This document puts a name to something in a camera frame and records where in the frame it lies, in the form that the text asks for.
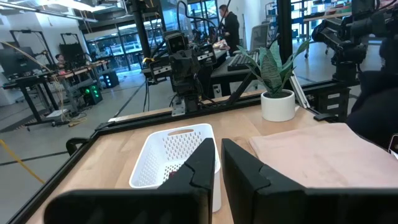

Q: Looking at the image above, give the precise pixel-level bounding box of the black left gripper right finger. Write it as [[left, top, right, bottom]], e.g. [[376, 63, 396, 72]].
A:
[[221, 138, 398, 224]]

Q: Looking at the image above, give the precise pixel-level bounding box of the long wooden workbench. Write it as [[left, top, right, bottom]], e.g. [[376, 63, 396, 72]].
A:
[[2, 59, 110, 126]]

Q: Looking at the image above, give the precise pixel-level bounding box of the black arched cable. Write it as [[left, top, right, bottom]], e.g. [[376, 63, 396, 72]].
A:
[[176, 0, 219, 41]]

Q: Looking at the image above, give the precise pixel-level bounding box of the black fabric object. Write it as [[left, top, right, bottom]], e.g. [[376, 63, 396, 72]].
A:
[[346, 70, 398, 149]]

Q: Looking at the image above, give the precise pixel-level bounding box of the silver aluminium bar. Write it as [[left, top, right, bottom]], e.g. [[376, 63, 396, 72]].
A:
[[289, 78, 311, 110]]

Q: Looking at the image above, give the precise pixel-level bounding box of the yellow cable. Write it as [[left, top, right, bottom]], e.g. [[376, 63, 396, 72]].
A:
[[0, 40, 67, 123]]

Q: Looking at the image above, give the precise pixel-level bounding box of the black monitor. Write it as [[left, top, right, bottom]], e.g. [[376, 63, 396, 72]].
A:
[[0, 46, 35, 75]]

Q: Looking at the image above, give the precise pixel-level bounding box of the blue shelving unit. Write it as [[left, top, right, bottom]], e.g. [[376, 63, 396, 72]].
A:
[[291, 0, 355, 42]]

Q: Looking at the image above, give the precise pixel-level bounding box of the black box with blue lights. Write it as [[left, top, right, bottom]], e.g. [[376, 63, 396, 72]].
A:
[[101, 70, 120, 89]]

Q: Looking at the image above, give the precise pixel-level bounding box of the white perforated plastic basket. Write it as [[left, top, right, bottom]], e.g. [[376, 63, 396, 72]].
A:
[[129, 123, 222, 213]]

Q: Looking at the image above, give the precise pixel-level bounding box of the person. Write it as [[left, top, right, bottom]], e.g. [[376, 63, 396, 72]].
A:
[[218, 4, 241, 57], [55, 53, 68, 70]]

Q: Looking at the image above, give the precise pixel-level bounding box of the black desk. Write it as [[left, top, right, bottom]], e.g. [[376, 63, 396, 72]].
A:
[[210, 49, 261, 99]]

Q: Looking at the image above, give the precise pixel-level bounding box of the black box with green lights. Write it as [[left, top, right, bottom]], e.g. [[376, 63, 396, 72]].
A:
[[81, 83, 104, 106]]

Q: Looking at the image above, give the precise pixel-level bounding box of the snake plant in white pot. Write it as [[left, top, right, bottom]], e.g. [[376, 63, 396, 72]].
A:
[[237, 39, 311, 123]]

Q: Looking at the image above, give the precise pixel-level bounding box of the black frame clamp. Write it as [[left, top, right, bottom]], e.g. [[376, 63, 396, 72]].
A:
[[313, 112, 339, 123]]

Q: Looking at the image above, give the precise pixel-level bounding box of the pale pink cloth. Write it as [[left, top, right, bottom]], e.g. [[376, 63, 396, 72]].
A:
[[248, 122, 398, 189]]

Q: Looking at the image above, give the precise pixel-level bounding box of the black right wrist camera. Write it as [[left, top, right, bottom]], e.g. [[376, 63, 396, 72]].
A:
[[164, 30, 189, 54]]

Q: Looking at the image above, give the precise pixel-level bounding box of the grey office chair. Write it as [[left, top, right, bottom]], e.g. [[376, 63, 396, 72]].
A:
[[249, 23, 271, 52]]

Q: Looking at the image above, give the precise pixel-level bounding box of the black loop handle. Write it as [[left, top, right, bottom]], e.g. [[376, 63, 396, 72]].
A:
[[65, 137, 90, 156]]

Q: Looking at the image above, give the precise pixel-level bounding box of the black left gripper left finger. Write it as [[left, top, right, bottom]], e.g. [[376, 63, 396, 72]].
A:
[[43, 138, 216, 224]]

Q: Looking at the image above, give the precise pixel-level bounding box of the black keyboard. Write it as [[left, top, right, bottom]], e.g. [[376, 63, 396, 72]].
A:
[[227, 51, 260, 72]]

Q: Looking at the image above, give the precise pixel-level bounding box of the black metal table frame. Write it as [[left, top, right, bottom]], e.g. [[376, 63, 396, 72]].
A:
[[6, 0, 363, 224]]

